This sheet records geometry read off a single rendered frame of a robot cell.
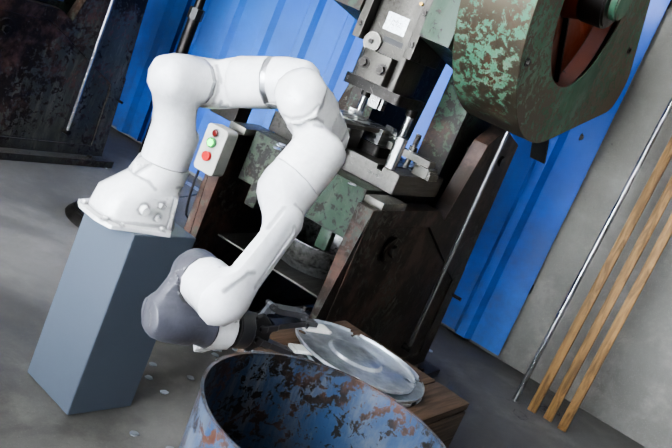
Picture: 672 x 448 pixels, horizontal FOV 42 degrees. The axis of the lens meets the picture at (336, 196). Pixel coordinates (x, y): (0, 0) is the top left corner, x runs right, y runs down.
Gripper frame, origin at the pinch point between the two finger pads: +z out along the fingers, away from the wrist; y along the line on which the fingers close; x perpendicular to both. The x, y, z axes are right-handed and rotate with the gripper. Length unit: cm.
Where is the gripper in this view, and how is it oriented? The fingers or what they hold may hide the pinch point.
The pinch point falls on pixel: (310, 338)
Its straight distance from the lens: 183.0
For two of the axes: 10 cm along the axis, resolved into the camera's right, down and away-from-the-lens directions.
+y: 4.1, -8.9, -1.8
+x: -5.2, -4.0, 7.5
